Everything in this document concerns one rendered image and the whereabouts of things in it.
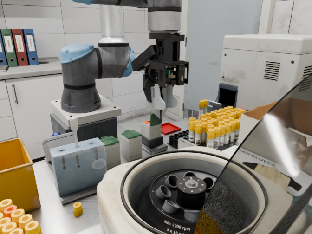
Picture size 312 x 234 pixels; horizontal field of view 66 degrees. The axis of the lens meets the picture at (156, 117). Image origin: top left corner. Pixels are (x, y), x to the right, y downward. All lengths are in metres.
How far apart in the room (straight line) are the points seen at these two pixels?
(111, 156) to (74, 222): 0.19
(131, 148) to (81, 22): 2.42
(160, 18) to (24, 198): 0.44
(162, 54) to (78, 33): 2.40
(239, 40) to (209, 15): 1.77
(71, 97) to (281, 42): 0.71
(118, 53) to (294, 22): 1.64
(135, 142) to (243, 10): 1.97
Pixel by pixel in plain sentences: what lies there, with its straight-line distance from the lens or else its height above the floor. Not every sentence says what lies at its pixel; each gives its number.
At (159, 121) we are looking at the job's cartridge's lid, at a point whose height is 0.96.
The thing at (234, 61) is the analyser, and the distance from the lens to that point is 0.92.
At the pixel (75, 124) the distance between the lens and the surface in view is 0.49.
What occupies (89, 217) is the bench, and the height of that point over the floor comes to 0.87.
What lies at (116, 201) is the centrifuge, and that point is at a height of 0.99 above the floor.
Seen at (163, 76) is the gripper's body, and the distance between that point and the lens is 0.55.
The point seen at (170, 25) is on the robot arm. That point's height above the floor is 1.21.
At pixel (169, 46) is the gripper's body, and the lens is 0.54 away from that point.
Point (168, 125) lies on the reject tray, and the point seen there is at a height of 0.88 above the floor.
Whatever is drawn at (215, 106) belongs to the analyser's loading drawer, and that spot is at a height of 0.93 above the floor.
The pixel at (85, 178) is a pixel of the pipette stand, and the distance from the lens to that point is 0.54.
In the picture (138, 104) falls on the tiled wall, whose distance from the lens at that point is 3.42.
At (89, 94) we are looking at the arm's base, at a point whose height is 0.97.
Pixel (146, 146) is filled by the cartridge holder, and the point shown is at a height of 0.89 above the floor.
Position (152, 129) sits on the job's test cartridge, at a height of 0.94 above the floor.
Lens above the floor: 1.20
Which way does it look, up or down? 20 degrees down
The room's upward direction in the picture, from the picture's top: straight up
